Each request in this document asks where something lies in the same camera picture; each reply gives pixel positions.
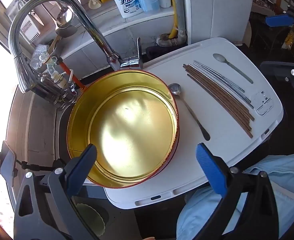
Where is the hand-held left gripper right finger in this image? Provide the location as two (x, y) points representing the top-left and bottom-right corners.
(196, 142), (286, 240)

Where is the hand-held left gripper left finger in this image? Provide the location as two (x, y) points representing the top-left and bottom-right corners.
(13, 144), (98, 240)

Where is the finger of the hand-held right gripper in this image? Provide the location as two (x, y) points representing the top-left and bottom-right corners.
(265, 6), (294, 29)
(260, 60), (294, 113)

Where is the red round tin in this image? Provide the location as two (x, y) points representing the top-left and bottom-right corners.
(67, 69), (180, 189)

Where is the grey plastic spoon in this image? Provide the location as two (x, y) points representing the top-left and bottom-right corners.
(212, 53), (254, 84)

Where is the metal spoon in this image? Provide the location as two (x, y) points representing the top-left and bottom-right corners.
(168, 82), (211, 141)

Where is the yellow cartoon bag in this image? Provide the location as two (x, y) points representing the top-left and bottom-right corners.
(284, 27), (294, 50)

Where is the white plastic board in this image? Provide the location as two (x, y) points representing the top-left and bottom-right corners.
(104, 37), (284, 210)

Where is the sink drain strainer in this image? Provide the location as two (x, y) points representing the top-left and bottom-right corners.
(76, 202), (105, 238)

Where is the light blue jacket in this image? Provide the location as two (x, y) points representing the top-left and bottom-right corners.
(176, 152), (294, 240)

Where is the phone on stand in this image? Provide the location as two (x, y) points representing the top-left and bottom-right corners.
(0, 140), (18, 188)

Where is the grey metal pipe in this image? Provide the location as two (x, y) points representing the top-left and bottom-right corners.
(156, 0), (188, 47)

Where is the chrome kitchen faucet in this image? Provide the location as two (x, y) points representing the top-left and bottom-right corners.
(8, 0), (144, 94)

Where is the hanging metal ladle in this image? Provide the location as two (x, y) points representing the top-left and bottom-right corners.
(55, 7), (78, 37)

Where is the orange hose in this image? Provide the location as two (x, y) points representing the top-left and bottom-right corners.
(59, 58), (87, 91)

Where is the yellow hose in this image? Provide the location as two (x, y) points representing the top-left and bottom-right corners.
(169, 5), (179, 40)

